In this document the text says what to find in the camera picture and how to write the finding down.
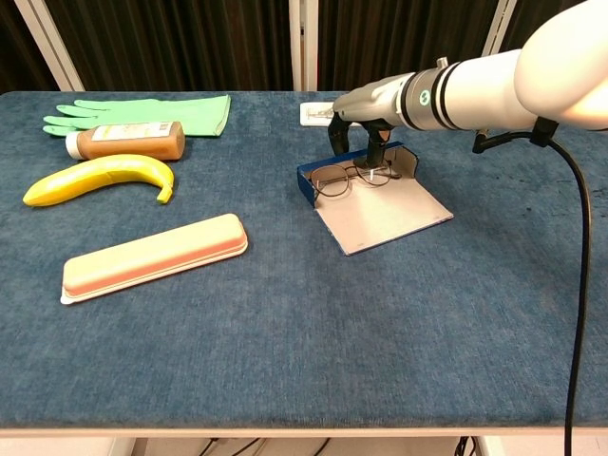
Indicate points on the dark pleated curtain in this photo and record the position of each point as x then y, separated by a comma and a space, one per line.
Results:
180, 45
404, 43
19, 47
541, 19

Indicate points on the green rubber glove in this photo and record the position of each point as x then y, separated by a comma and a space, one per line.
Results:
157, 114

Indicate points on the grey aluminium partition post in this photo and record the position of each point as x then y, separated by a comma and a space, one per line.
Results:
303, 47
499, 28
50, 47

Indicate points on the yellow banana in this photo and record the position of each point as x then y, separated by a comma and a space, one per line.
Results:
104, 173

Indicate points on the white box with sketch print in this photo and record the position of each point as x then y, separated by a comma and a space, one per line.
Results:
316, 116

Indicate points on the blue glasses box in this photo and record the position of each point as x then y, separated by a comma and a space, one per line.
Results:
380, 218

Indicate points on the pink and cream long case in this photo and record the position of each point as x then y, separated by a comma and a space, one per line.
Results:
157, 256

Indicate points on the blue felt table mat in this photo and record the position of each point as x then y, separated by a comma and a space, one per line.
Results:
285, 342

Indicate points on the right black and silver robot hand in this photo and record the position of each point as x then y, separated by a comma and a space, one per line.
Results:
375, 102

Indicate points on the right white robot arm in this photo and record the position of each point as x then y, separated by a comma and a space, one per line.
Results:
499, 85

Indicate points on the brown bottle with white cap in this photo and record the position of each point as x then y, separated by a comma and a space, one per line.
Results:
133, 142

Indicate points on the thin-framed eyeglasses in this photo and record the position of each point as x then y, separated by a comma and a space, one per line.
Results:
332, 187

